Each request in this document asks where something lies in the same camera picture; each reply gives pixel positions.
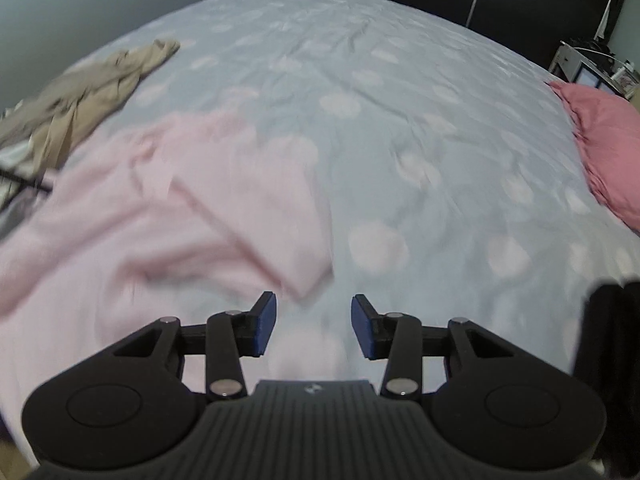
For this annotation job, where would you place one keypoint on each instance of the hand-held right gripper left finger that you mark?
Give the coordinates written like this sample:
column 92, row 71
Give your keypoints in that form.
column 265, row 325

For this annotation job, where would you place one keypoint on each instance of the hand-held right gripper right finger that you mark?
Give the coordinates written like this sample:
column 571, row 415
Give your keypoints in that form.
column 362, row 327

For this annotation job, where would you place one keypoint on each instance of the light pink embossed garment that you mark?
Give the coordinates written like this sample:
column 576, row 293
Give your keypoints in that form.
column 175, row 220

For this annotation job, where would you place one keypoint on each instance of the black clothes pile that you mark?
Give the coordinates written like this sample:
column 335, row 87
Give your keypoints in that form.
column 615, row 350

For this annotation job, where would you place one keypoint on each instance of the black thin rod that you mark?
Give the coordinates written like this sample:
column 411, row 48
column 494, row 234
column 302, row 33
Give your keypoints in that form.
column 25, row 180

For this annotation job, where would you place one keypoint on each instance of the beige tights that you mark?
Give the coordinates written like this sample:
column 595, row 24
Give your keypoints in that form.
column 90, row 95

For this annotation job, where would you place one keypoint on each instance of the pink pillow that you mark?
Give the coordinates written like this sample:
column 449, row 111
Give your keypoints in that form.
column 615, row 150

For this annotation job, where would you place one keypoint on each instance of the white nightstand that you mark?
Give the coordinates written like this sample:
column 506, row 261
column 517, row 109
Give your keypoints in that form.
column 565, row 60

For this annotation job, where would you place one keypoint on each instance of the small photo frame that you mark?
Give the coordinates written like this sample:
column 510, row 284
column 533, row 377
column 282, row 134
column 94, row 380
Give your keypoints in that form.
column 622, row 76

